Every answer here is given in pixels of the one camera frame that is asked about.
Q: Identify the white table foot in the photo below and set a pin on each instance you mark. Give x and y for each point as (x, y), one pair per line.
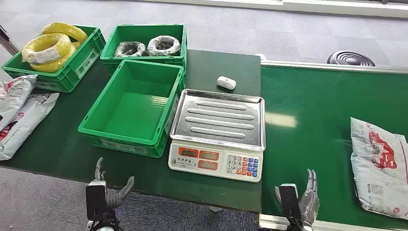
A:
(215, 209)

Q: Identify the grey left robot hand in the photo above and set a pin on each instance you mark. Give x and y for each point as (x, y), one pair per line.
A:
(118, 197)

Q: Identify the dark metal frame leg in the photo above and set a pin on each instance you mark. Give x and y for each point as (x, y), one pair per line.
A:
(8, 41)

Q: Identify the small white plastic device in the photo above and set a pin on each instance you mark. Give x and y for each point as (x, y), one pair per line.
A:
(226, 83)

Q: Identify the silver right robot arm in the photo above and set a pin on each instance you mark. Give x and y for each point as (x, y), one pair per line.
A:
(307, 228)

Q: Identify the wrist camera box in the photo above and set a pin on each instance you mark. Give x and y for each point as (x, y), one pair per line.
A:
(95, 199)
(291, 201)

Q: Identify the empty green plastic crate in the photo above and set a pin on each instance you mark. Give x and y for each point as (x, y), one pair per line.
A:
(134, 111)

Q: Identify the green crate holding wrapped coils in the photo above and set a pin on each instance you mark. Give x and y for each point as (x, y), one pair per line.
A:
(143, 32)

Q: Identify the grey plastic mailer red print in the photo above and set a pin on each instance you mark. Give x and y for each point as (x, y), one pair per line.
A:
(14, 98)
(379, 172)
(25, 124)

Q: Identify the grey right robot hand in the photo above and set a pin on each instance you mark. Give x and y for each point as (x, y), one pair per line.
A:
(309, 204)

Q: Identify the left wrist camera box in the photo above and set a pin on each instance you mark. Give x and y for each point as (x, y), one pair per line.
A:
(95, 199)

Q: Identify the black ribbed round disc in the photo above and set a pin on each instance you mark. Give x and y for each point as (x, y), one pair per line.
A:
(350, 59)

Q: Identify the green crate holding yellow coils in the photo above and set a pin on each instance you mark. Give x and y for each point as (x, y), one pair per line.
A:
(73, 68)

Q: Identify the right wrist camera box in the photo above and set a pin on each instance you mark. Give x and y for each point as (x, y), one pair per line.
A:
(291, 201)

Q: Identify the white electronic scale steel tray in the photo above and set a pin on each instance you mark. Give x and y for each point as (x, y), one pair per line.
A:
(220, 124)

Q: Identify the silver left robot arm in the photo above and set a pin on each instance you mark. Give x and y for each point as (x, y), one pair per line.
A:
(105, 229)

